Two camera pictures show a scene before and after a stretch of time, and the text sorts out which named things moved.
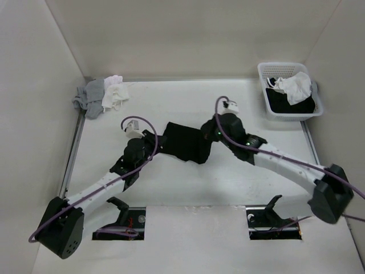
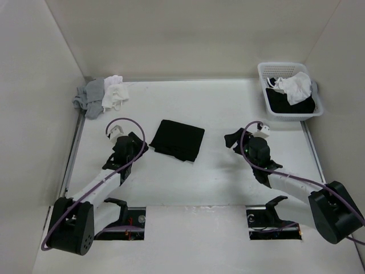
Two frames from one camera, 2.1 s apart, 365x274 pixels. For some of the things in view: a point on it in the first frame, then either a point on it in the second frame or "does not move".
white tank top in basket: (297, 87) does not move
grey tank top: (90, 97) does not move
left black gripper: (150, 138) to (137, 144)
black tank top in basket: (278, 102) does not move
